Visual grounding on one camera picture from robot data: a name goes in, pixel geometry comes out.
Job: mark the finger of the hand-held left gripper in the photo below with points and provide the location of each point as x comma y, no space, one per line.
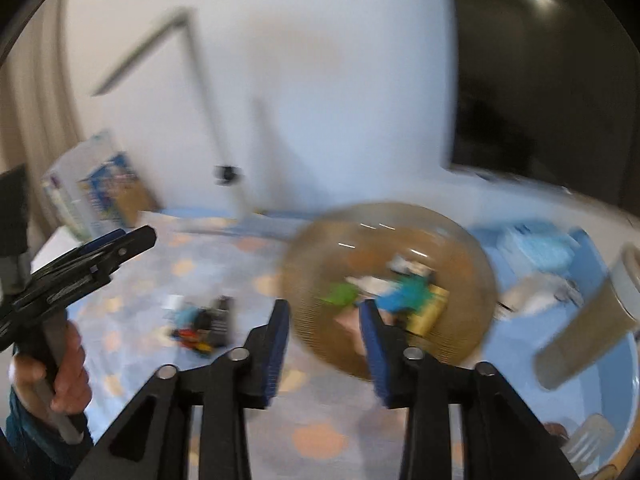
125,247
102,241

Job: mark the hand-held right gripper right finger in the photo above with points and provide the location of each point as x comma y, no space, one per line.
377,355

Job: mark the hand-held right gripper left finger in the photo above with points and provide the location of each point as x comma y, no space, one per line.
275,355

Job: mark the pink cardboard box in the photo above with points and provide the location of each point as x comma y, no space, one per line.
347,319

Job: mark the yellow packet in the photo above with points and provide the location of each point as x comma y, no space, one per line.
427,312

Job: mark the dark green plastic toy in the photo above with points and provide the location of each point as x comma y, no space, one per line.
407,294

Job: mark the light green plastic toy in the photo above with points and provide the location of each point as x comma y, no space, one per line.
340,294

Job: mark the white charger plug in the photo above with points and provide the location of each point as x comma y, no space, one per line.
175,303

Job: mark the teal plastic toy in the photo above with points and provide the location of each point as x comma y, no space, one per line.
186,316

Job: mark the small white figurine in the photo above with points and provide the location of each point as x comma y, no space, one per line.
407,264

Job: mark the amber ribbed glass bowl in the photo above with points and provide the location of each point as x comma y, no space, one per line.
320,270

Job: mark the person's left forearm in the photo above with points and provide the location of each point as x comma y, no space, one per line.
30,445

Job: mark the person's left hand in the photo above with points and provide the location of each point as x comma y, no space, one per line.
72,375

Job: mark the cork pen holder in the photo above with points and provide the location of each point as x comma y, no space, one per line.
137,207

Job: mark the row of books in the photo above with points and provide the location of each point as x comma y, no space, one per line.
85,195

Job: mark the fan-patterned tablecloth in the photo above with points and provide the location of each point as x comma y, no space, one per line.
325,410

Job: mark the blue desk mat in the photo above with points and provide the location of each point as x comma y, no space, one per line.
510,390

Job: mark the beige curtain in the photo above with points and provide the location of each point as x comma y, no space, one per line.
30,110

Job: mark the white face mask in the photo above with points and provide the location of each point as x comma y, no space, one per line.
535,300

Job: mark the white desk lamp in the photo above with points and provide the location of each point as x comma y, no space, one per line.
202,85

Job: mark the blue face mask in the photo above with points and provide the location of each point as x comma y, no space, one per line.
537,250

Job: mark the brown round coaster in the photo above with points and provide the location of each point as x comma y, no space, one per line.
555,431

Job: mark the silver thermos bottle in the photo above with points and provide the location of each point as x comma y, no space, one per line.
585,330

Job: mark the black monitor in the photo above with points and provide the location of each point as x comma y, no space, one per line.
525,85

